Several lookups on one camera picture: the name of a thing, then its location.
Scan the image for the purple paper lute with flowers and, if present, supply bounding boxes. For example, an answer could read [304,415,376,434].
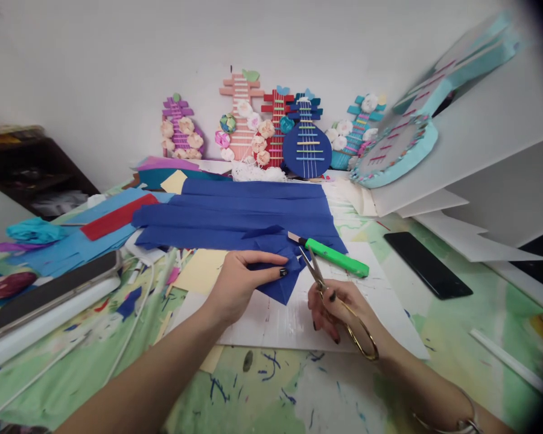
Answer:
[160,93,206,161]

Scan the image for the person's left hand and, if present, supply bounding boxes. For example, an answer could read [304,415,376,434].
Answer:
[205,250,291,327]

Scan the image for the white foam boards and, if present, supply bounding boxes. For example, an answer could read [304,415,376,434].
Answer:
[370,40,543,308]

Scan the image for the white rectangular box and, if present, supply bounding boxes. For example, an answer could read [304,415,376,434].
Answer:
[0,274,122,373]

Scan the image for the white cable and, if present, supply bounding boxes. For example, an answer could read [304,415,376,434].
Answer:
[0,253,165,426]

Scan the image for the dark blue round paper lute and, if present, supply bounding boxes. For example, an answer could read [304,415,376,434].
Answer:
[281,88,332,178]

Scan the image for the red paper lute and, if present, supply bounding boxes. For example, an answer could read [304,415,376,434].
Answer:
[260,84,296,171]

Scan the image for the smartphone in clear case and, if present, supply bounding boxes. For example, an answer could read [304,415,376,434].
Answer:
[0,249,124,341]

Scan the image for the person's right hand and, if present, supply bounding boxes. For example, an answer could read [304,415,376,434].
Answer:
[307,278,392,361]

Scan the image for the red paper strip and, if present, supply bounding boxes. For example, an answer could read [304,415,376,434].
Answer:
[79,193,161,241]

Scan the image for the light blue paper sheets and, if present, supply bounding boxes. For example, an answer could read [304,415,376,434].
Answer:
[7,187,178,277]

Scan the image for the layered dark blue paper sheets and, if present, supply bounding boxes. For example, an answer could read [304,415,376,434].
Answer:
[130,177,350,272]

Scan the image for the dark red oval object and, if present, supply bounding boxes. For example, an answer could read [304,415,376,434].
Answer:
[0,271,38,303]

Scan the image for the gold-handled scissors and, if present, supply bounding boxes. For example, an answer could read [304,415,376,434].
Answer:
[298,245,381,363]

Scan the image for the small pale yellow paper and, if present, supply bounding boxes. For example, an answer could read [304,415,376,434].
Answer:
[160,169,189,196]

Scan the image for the person's left index finger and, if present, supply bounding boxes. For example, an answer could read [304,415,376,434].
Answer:
[227,250,289,268]

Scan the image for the magenta paper sheet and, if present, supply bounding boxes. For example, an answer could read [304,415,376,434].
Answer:
[130,155,201,173]

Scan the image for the teal paper sheet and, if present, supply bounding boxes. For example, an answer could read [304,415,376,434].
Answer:
[137,164,209,192]

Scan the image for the dark wooden shelf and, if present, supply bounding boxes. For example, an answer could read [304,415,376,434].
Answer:
[0,125,101,222]

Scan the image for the large light blue lute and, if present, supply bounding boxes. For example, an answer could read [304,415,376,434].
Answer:
[349,10,522,190]

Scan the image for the white cutting board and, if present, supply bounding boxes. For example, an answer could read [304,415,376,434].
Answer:
[168,238,431,362]

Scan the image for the black smartphone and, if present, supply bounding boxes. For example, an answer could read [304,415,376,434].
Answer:
[383,231,475,301]

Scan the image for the green utility knife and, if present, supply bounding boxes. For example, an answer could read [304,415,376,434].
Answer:
[287,231,371,279]

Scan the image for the pink paper lute with flowers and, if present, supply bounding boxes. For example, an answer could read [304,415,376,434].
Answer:
[214,68,277,169]

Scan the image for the large pale yellow paper sheet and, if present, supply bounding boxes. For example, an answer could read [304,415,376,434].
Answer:
[171,248,230,298]

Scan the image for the small turquoise paper lute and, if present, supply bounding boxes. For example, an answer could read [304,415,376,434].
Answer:
[325,93,389,172]

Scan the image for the person's right fingers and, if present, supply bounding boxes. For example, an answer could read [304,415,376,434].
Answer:
[307,296,343,346]

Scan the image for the crumpled turquoise paper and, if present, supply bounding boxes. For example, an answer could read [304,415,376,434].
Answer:
[5,217,68,245]

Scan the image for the white thread tangle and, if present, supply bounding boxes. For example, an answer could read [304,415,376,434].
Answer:
[231,157,289,183]

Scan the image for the white plastic stick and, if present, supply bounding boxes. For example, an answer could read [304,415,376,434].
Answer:
[468,328,543,395]

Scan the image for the small blue crepe paper piece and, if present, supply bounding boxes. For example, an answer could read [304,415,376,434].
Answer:
[246,244,310,307]

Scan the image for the person's left thumb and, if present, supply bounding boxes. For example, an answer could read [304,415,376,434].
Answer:
[247,266,291,285]

